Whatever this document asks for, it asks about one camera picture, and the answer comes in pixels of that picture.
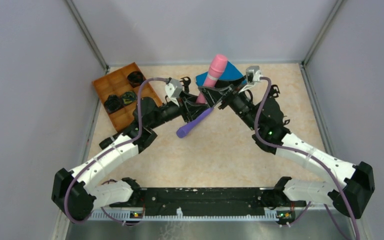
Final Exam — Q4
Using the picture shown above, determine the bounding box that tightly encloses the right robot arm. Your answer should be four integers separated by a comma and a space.
198, 84, 375, 219

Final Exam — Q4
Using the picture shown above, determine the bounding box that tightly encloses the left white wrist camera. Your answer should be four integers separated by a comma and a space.
164, 77, 183, 107

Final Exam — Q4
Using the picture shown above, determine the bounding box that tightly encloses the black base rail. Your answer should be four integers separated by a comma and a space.
110, 187, 306, 217

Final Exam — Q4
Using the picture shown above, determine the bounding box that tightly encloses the purple cable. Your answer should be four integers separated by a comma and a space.
253, 76, 362, 240
63, 77, 173, 226

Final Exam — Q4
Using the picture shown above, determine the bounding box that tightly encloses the black bundle in tray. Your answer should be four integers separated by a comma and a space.
103, 94, 124, 115

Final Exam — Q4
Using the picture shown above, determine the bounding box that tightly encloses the orange compartment tray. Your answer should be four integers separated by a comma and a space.
91, 61, 164, 133

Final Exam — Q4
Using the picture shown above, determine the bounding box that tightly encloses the pink microphone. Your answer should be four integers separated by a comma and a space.
201, 54, 228, 87

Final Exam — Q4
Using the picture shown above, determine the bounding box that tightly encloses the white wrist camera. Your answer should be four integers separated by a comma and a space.
164, 77, 183, 107
239, 65, 263, 93

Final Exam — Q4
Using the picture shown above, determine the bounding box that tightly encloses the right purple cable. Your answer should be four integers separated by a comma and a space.
253, 76, 362, 240

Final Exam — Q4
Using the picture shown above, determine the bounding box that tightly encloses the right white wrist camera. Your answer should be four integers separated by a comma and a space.
239, 65, 263, 93

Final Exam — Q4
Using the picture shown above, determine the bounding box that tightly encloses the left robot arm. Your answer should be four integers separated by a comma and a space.
51, 91, 216, 224

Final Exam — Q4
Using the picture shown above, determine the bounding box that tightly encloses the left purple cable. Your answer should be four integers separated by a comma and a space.
63, 77, 173, 226

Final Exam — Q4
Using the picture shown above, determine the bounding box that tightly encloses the blue folded cloth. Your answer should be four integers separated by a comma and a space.
195, 61, 244, 86

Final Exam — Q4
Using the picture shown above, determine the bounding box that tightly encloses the yellow-green bundle in tray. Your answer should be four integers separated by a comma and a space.
119, 91, 138, 108

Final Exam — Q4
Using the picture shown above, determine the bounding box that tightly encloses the silver microphone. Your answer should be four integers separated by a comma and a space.
98, 136, 116, 150

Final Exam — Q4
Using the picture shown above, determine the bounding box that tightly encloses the purple microphone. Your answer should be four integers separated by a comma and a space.
176, 107, 214, 139

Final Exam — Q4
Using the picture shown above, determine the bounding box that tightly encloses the black item in tray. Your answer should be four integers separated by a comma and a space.
126, 70, 146, 88

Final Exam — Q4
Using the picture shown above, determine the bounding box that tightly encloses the black mic stand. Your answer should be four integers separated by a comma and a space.
266, 84, 280, 100
179, 76, 192, 97
281, 118, 291, 127

